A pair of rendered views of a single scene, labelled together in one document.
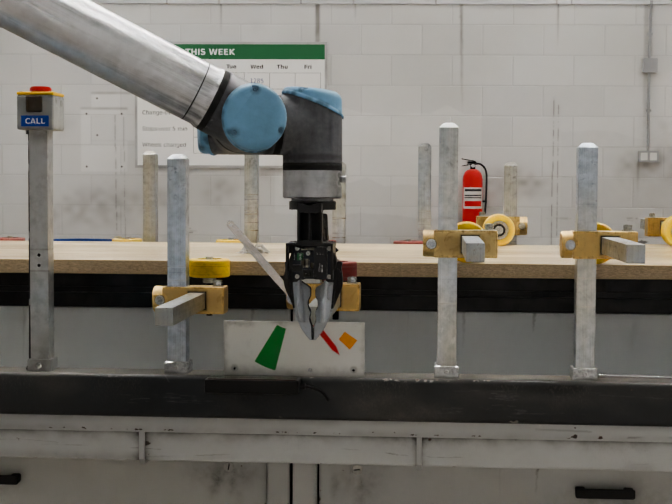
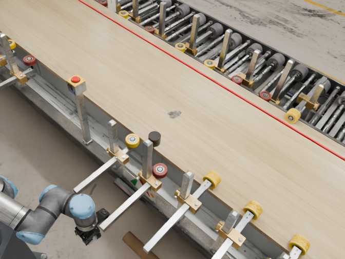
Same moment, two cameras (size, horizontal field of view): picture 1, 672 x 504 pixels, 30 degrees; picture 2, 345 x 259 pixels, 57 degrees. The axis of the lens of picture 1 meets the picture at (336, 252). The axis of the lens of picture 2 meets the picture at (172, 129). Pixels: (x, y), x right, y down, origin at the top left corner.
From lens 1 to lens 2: 212 cm
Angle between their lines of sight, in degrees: 54
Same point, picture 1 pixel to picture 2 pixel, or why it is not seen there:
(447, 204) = (183, 192)
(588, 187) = (228, 224)
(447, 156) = (185, 182)
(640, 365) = (257, 239)
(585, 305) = (218, 242)
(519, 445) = not seen: hidden behind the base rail
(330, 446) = not seen: hidden behind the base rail
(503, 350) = (217, 205)
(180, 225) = (112, 140)
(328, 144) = (81, 223)
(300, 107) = (71, 213)
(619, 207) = not seen: outside the picture
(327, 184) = (83, 229)
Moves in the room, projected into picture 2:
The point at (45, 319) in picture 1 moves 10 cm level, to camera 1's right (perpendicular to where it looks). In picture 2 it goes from (84, 134) to (96, 143)
